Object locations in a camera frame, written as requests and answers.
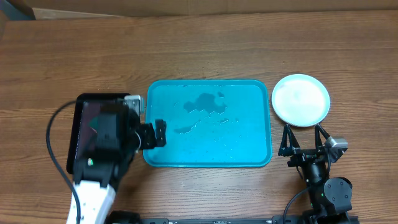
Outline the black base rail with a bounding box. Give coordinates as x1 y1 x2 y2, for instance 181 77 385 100
104 210 360 224

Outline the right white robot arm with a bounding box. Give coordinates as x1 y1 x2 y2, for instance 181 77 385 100
273 124 359 224

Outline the light blue rimmed plate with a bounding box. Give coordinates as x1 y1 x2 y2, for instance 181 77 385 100
271 74 331 128

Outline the green and pink sponge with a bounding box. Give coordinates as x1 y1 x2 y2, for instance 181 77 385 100
88 116 98 136

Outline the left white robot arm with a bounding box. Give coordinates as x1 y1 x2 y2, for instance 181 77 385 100
67 100 167 223

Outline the brown cardboard backdrop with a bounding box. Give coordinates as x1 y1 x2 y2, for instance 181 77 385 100
1 0 397 19

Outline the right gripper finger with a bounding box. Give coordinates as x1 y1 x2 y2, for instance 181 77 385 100
278 124 301 156
314 124 330 149

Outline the teal plastic serving tray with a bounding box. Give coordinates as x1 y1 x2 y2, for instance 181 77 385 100
143 80 273 167

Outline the black rectangular water tray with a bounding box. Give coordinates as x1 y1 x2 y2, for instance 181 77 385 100
66 93 129 174

